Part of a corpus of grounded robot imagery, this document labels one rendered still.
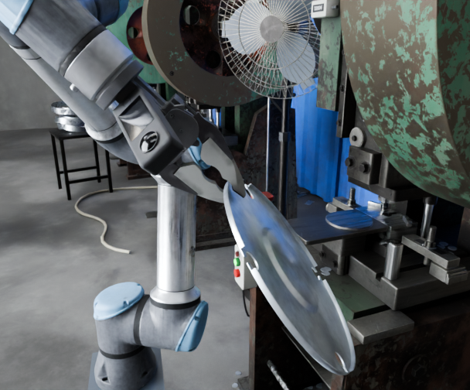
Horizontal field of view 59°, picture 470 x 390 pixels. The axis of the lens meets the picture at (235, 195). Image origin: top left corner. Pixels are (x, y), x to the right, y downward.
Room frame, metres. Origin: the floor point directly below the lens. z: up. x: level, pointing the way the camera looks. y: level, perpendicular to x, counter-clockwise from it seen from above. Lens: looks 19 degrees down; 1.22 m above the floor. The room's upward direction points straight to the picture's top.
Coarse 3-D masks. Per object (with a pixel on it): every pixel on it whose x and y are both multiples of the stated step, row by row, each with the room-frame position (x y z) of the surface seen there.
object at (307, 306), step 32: (224, 192) 0.48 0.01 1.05; (256, 192) 0.62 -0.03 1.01; (256, 224) 0.50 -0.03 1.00; (288, 224) 0.64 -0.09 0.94; (256, 256) 0.42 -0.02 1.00; (288, 256) 0.51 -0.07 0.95; (288, 288) 0.43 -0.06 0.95; (320, 288) 0.56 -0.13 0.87; (288, 320) 0.36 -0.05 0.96; (320, 320) 0.45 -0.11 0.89; (320, 352) 0.38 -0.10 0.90; (352, 352) 0.46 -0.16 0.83
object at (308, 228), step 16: (304, 224) 1.01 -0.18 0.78; (320, 224) 1.01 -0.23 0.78; (336, 224) 1.00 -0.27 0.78; (352, 224) 1.00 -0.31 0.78; (368, 224) 1.00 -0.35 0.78; (384, 224) 1.01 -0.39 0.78; (304, 240) 0.92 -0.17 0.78; (320, 240) 0.92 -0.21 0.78; (336, 240) 0.94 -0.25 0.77; (352, 240) 0.98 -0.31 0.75; (320, 256) 1.04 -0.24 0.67; (336, 256) 0.99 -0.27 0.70; (336, 272) 0.98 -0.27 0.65
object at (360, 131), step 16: (352, 128) 1.11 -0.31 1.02; (352, 144) 1.10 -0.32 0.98; (368, 144) 1.06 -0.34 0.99; (352, 160) 1.06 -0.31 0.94; (368, 160) 1.01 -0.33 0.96; (384, 160) 1.00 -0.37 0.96; (352, 176) 1.06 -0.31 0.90; (368, 176) 1.00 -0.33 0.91; (384, 176) 0.99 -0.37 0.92; (400, 176) 1.00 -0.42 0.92
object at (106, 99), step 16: (128, 80) 0.49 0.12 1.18; (144, 80) 0.56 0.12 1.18; (112, 96) 0.48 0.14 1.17; (160, 96) 0.57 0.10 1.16; (176, 96) 0.55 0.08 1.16; (176, 112) 0.49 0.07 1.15; (192, 112) 0.55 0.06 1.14; (176, 128) 0.49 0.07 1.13; (192, 128) 0.49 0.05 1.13; (192, 144) 0.50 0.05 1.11; (176, 160) 0.49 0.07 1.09
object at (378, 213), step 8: (360, 208) 1.13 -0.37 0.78; (368, 208) 1.13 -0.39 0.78; (376, 208) 1.13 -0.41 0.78; (384, 208) 1.13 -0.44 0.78; (376, 216) 1.07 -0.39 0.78; (384, 216) 1.07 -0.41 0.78; (392, 216) 1.07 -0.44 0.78; (400, 216) 1.07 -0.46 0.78; (392, 224) 1.01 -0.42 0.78; (400, 224) 1.01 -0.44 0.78; (416, 224) 1.03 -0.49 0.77; (384, 232) 1.02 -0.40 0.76; (392, 232) 1.00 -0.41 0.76; (400, 232) 1.01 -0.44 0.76; (408, 232) 1.02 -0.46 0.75; (416, 232) 1.03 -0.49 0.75; (400, 240) 1.01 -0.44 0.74
